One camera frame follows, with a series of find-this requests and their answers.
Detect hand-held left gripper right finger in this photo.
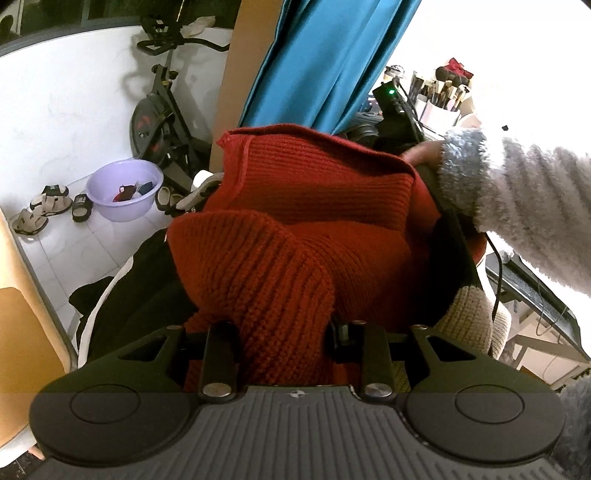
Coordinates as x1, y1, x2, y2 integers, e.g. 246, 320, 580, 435
330, 320, 481, 400

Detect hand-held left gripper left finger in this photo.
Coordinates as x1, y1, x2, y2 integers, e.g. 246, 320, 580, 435
107, 320, 242, 401

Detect red knit sweater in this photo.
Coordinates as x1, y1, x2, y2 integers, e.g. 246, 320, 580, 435
166, 124, 488, 388

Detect person's right forearm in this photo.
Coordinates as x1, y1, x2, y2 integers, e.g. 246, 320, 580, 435
436, 127, 591, 296

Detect person's right hand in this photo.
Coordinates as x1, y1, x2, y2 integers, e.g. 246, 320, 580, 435
404, 140, 445, 168

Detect makeup brush holder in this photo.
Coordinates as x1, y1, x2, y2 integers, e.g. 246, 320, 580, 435
409, 69, 472, 127

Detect blue curtain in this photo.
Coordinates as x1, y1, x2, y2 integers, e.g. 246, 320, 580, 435
238, 0, 423, 137

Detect black pants with white stripe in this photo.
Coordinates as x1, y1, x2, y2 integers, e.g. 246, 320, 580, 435
69, 226, 199, 365

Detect beige knit garment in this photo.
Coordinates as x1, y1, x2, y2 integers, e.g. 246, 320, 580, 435
436, 286, 511, 393

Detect dark cloth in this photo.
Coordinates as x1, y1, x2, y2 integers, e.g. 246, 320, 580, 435
413, 164, 483, 333

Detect brown wooden board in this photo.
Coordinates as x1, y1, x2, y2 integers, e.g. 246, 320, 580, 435
208, 0, 284, 174

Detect beige slippers pair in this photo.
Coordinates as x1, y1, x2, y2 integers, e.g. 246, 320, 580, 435
154, 185, 185, 212

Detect colourful small laundry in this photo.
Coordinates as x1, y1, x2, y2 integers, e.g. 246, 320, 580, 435
113, 181, 155, 204

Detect light wooden furniture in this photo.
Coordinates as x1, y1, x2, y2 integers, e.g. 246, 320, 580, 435
0, 212, 75, 462

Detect black slipper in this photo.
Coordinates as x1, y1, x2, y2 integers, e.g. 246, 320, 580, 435
71, 194, 94, 223

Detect purple plastic basin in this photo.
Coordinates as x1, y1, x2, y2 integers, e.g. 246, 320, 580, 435
85, 159, 164, 222

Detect beige sandal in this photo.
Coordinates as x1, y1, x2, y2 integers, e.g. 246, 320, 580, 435
11, 209, 49, 236
30, 194, 73, 217

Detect black exercise bike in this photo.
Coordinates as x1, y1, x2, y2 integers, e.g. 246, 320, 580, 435
129, 16, 232, 197

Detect black cable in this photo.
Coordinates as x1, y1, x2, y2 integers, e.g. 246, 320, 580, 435
484, 233, 505, 326

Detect black metal-frame desk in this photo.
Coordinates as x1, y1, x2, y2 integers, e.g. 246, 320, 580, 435
485, 254, 591, 376

